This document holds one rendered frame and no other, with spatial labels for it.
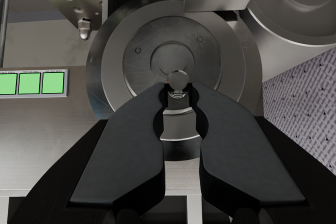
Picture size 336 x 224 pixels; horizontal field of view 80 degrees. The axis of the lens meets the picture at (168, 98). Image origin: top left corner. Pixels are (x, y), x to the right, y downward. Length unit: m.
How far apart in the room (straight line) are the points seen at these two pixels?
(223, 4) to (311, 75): 0.18
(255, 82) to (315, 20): 0.08
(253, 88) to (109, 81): 0.12
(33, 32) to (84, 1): 2.28
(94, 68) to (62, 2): 0.36
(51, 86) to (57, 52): 1.95
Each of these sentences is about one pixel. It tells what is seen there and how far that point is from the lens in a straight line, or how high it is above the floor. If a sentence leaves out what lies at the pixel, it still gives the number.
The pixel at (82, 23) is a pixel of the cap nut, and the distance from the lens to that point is 0.58.
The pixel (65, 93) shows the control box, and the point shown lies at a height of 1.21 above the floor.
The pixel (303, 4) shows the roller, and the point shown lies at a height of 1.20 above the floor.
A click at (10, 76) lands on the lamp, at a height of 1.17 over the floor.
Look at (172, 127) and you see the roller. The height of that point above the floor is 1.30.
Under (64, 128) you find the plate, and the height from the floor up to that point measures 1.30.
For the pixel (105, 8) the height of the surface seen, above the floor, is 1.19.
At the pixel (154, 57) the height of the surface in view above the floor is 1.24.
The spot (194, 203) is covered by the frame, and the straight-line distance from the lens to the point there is 0.53.
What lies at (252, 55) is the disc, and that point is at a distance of 0.18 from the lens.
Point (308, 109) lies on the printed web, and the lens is 0.32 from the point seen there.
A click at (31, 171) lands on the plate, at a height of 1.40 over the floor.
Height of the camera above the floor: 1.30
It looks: 8 degrees down
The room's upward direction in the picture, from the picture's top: 179 degrees clockwise
